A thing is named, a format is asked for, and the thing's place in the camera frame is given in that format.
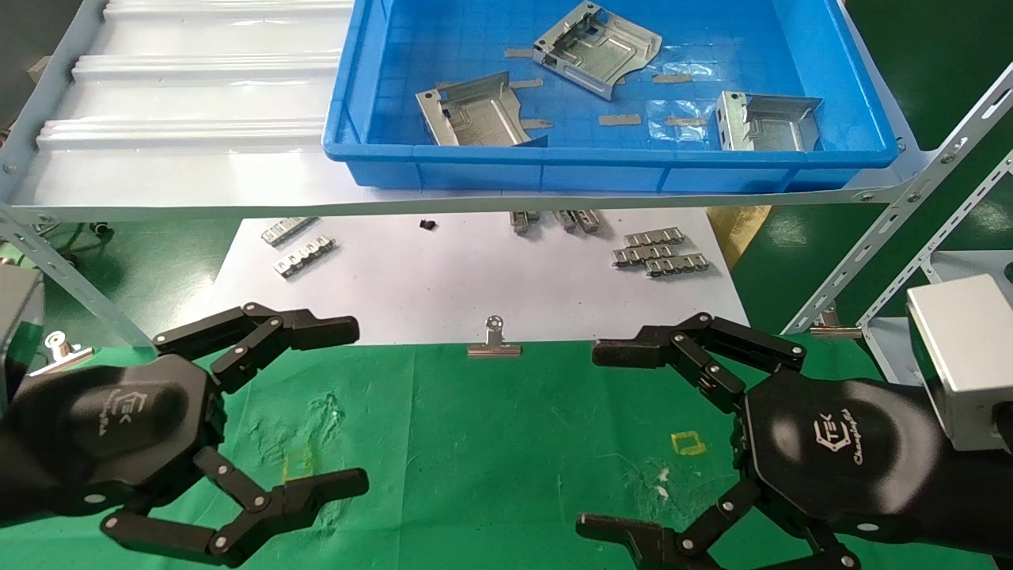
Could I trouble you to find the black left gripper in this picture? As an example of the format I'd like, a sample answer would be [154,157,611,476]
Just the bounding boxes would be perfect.
[0,302,370,568]

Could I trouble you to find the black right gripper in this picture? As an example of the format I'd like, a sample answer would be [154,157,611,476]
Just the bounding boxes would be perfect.
[576,312,1013,570]

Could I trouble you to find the sheet metal bracket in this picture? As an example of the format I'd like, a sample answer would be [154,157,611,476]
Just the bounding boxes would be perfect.
[533,1,662,101]
[415,71,548,148]

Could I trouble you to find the green cloth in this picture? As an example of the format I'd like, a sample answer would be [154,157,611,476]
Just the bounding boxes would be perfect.
[0,336,1013,570]

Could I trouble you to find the tan cardboard piece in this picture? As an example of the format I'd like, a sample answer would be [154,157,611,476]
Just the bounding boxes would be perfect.
[707,206,772,270]

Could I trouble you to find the grey metal rack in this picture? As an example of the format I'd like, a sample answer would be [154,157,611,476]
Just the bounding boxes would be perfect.
[0,0,1013,373]

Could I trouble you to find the white flat board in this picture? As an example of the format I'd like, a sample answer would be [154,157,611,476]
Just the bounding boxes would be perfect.
[190,207,753,347]

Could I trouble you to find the grey metal side shelf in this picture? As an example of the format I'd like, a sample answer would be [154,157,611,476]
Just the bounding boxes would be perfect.
[863,249,1013,386]

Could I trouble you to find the clear plastic film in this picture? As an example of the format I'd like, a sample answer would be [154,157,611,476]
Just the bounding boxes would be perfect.
[645,99,717,143]

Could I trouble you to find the white ribbed shelf panel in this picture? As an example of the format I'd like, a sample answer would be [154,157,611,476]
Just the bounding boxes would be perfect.
[36,0,355,151]

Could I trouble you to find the blue plastic bin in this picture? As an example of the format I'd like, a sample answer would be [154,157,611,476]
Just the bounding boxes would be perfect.
[322,0,901,193]

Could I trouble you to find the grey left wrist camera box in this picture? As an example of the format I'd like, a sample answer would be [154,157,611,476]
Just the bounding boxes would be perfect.
[0,265,46,405]

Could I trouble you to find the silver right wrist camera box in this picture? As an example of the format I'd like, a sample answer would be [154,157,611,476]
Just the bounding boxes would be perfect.
[906,273,1013,452]

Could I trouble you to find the small boxy metal bracket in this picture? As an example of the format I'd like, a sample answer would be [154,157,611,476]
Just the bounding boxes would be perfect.
[716,91,824,152]

